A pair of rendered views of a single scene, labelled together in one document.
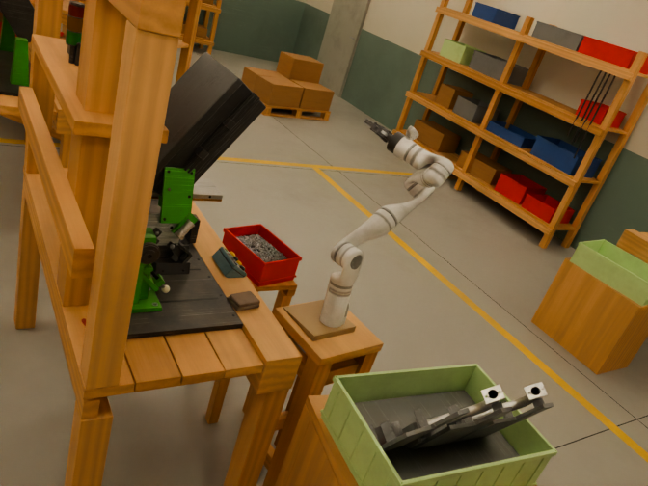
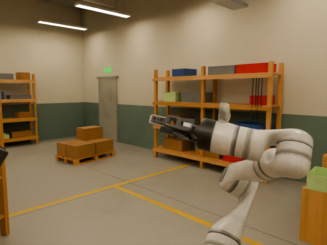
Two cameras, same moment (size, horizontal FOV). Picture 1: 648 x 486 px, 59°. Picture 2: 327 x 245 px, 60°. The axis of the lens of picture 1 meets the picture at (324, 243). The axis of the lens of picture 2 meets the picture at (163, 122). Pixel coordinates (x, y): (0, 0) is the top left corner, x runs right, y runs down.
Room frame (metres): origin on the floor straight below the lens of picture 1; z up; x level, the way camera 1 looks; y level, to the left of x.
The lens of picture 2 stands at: (1.36, 0.04, 1.70)
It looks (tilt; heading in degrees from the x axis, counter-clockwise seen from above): 7 degrees down; 354
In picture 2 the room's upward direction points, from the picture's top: straight up
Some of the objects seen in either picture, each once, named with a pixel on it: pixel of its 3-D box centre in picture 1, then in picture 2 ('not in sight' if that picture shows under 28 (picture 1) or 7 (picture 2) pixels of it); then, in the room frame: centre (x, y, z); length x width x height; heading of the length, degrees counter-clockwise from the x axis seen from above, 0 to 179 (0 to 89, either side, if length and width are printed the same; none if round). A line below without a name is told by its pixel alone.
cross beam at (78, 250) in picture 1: (46, 160); not in sight; (1.73, 0.98, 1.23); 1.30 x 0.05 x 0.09; 38
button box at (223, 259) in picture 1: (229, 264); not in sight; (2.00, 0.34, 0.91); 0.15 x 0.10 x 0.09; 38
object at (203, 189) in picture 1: (170, 187); not in sight; (2.09, 0.66, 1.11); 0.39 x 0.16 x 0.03; 128
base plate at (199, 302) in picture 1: (142, 246); not in sight; (1.96, 0.69, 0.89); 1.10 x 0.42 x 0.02; 38
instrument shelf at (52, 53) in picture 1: (91, 81); not in sight; (1.80, 0.89, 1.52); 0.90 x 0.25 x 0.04; 38
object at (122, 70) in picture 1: (72, 124); not in sight; (1.77, 0.92, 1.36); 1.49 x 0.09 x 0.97; 38
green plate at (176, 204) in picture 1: (175, 192); not in sight; (1.94, 0.59, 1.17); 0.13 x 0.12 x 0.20; 38
